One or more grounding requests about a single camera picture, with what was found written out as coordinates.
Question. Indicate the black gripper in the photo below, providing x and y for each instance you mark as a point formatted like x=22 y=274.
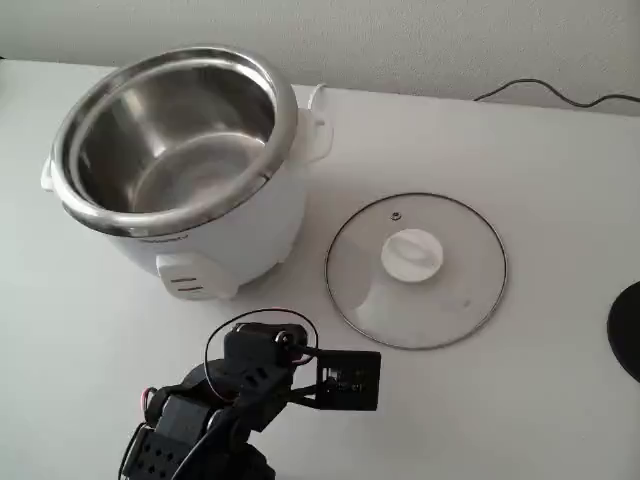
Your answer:
x=261 y=336

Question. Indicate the glass lid with white knob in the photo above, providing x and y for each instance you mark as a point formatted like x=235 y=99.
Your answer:
x=412 y=255

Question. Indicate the white rice cooker body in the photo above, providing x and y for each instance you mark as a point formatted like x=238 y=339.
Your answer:
x=250 y=225

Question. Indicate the steel inner cooking pot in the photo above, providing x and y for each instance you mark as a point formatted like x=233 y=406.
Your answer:
x=175 y=150

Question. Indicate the black round stand base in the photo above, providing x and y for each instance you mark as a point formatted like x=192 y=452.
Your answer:
x=627 y=330

